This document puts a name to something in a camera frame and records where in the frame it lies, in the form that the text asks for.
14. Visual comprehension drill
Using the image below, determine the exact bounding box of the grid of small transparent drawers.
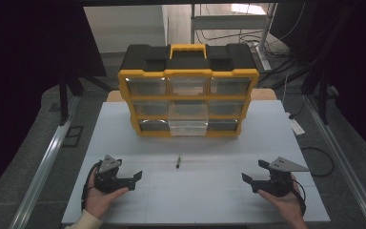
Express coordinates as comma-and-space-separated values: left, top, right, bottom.
125, 76, 252, 133

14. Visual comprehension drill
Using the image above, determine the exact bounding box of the clear plastic pull-out drawer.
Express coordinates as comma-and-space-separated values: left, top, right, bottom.
168, 100, 210, 137

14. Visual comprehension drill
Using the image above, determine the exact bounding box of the white power strip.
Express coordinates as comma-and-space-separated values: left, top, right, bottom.
286, 112, 306, 136

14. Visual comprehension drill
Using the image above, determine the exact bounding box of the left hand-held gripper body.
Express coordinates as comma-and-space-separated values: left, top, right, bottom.
93, 154, 132, 195

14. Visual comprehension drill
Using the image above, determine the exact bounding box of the dark curtain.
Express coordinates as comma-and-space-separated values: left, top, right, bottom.
269, 0, 366, 156
0, 0, 108, 204

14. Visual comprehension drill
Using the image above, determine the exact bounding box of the black floor plate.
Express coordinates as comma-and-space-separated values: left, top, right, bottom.
61, 125, 85, 148

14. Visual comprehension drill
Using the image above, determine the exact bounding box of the yellow and black drawer organizer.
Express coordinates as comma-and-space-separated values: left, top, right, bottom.
117, 43, 260, 138

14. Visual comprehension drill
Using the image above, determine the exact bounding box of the aluminium floor rail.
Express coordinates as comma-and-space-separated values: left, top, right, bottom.
16, 94, 82, 229
304, 94, 366, 229

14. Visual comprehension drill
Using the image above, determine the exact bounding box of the bundle of black floor cables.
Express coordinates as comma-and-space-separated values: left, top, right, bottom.
194, 28, 303, 90

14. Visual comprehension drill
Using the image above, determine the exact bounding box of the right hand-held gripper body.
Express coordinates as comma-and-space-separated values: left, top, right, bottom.
256, 156, 310, 198

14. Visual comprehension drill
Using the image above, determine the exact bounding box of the left hand-held gripper black cable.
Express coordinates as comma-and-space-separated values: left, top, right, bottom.
80, 161, 103, 212

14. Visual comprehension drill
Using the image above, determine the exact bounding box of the person's right hand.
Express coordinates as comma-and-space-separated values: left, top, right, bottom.
256, 173, 307, 229

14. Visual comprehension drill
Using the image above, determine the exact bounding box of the right hand-held gripper black cable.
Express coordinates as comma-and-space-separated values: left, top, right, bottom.
290, 178, 308, 218

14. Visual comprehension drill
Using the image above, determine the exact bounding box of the hand-held gripper black cable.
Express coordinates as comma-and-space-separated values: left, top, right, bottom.
290, 178, 308, 218
80, 161, 103, 212

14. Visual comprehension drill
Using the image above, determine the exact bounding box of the person's left hand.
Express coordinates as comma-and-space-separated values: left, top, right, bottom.
84, 165, 130, 220

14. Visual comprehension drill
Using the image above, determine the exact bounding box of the white metal table frame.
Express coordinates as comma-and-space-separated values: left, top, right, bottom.
190, 2, 278, 73

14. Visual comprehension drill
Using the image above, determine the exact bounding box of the black looped floor cable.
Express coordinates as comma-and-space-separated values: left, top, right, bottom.
299, 146, 336, 178

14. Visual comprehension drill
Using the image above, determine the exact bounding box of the black metal stand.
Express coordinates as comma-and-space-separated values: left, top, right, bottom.
57, 74, 86, 126
300, 71, 339, 126

